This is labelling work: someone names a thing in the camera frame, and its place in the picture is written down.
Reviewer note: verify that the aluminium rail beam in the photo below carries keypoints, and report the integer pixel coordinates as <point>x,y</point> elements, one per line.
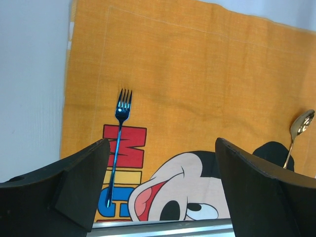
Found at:
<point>200,228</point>

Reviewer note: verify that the gold metal spoon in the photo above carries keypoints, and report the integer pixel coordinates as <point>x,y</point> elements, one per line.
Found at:
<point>300,125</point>

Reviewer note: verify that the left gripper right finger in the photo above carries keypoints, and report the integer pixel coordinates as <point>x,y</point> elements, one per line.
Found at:
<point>264,199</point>

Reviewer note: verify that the blue fork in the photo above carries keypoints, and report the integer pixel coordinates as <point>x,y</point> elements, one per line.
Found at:
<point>122,114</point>

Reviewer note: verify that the orange cartoon mouse towel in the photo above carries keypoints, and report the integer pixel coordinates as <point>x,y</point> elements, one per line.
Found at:
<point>197,72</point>

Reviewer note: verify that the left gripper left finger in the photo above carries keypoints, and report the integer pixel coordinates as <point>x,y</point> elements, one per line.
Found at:
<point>57,200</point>

